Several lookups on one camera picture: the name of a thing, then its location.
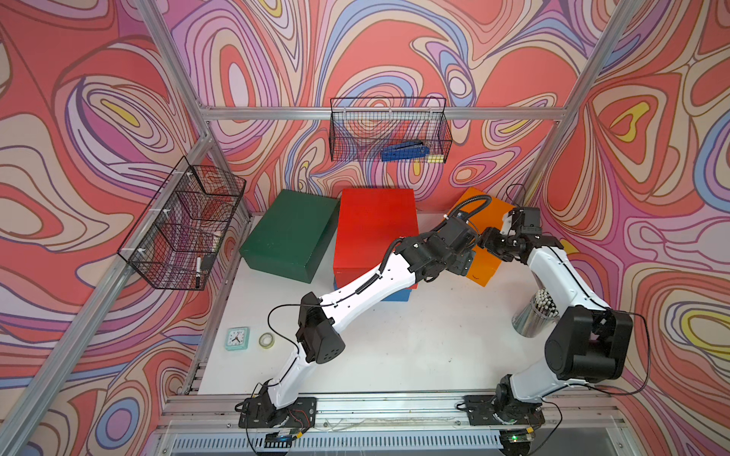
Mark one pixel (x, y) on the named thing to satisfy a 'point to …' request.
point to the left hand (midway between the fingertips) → (461, 252)
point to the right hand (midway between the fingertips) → (483, 248)
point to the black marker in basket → (198, 271)
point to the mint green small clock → (238, 338)
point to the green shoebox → (293, 236)
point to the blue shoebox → (402, 296)
